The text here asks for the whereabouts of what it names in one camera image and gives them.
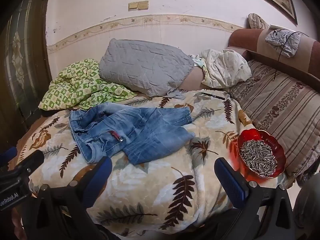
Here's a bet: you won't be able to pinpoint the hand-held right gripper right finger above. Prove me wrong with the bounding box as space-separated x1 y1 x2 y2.
214 157 296 240

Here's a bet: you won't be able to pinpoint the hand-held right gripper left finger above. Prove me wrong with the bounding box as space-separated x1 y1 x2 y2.
24 156 113 240

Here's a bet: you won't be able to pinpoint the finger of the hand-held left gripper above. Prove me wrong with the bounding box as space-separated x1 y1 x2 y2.
15 150 45 173
0 147 18 162

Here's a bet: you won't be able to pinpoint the blue denim pants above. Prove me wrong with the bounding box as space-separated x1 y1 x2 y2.
68 102 196 165

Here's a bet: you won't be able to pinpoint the pile of sunflower seeds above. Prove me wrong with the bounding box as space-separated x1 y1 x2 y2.
240 141 278 176

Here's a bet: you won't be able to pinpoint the red glass bowl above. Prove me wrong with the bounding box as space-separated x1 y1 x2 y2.
237 129 286 179

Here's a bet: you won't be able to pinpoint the leaf print blanket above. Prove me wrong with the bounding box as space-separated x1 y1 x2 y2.
17 89 288 238

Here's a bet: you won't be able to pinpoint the black pen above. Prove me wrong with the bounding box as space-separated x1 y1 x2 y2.
202 92 226 100

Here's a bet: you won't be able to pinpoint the striped floral cushion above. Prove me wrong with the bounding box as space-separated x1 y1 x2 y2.
229 59 320 179

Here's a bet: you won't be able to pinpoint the green checkered quilt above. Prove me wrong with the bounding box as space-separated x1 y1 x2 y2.
38 58 137 111

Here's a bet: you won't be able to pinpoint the ornate wooden door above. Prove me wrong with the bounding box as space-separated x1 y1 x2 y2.
0 0 54 147

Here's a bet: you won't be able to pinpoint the beige pillow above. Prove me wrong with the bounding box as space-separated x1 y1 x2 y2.
179 67 209 92

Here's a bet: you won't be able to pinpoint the white patterned cloth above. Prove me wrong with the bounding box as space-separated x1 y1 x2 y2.
201 49 252 89

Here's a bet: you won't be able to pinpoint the grey quilted pillow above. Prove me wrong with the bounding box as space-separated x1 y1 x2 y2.
99 39 195 98

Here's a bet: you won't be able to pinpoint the brown upholstered headboard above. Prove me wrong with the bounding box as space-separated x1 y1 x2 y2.
226 28 320 80

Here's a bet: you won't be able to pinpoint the grey crumpled cloth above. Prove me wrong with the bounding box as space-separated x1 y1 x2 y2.
265 29 302 58

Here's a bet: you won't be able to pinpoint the small striped pillow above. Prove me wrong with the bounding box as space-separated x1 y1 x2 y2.
248 13 271 30

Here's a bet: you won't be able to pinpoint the black cable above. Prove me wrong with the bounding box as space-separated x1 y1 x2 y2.
273 31 311 79

